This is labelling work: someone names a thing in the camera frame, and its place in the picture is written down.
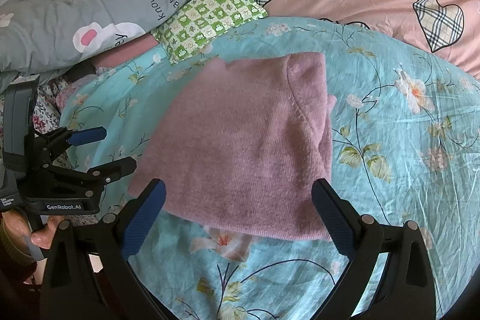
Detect person's left hand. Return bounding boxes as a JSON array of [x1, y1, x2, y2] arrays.
[[2, 214, 62, 250]]

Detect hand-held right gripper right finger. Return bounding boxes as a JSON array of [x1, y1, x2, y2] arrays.
[[311, 178, 437, 320]]

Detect dark pink cloth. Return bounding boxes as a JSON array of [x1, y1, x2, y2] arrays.
[[92, 37, 167, 71]]

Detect grey printed pillow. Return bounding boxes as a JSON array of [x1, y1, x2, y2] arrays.
[[0, 0, 211, 88]]

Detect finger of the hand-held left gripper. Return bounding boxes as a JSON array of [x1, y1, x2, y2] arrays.
[[37, 156, 138, 190], [35, 126, 107, 157]]

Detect dark floral cloth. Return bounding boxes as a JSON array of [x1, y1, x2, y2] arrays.
[[32, 74, 77, 142]]

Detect blue floral bed sheet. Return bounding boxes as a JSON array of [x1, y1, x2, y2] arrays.
[[56, 17, 480, 320]]

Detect person's left forearm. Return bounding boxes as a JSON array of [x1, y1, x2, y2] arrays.
[[0, 228, 44, 292]]

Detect green checked pillow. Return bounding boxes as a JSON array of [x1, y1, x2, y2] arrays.
[[152, 0, 269, 66]]

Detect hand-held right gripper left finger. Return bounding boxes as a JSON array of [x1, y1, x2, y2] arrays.
[[39, 178, 167, 320]]

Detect pink knit sweater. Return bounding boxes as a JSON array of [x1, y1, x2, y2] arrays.
[[127, 52, 337, 242]]

